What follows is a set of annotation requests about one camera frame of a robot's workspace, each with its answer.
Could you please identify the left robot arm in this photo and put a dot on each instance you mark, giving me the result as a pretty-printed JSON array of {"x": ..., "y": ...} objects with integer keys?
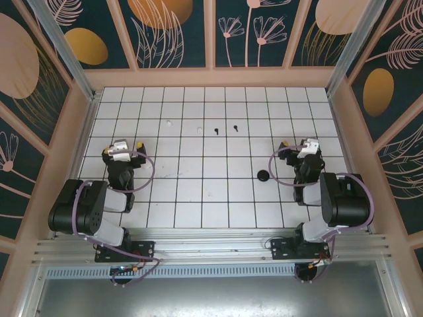
[{"x": 112, "y": 201}]

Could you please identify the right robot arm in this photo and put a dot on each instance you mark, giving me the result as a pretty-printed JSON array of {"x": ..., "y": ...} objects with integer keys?
[{"x": 343, "y": 201}]

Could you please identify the galvanised metal sheet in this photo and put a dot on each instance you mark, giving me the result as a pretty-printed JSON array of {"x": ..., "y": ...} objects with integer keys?
[{"x": 211, "y": 297}]

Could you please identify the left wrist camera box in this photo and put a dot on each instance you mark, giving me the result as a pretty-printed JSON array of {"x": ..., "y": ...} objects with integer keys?
[{"x": 120, "y": 151}]

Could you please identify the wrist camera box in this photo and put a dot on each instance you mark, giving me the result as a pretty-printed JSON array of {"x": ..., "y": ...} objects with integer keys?
[
  {"x": 120, "y": 151},
  {"x": 309, "y": 148}
]

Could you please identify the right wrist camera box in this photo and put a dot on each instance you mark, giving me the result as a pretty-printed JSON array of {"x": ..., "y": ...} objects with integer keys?
[{"x": 309, "y": 148}]

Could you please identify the aluminium side rail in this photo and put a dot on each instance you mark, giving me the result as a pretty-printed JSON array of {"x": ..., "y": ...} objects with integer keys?
[{"x": 86, "y": 128}]

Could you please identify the aluminium corner post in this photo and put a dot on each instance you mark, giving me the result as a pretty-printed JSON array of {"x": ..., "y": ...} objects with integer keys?
[
  {"x": 353, "y": 49},
  {"x": 69, "y": 56}
]

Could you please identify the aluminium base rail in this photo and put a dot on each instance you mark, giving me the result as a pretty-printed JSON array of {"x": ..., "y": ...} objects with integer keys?
[{"x": 211, "y": 242}]

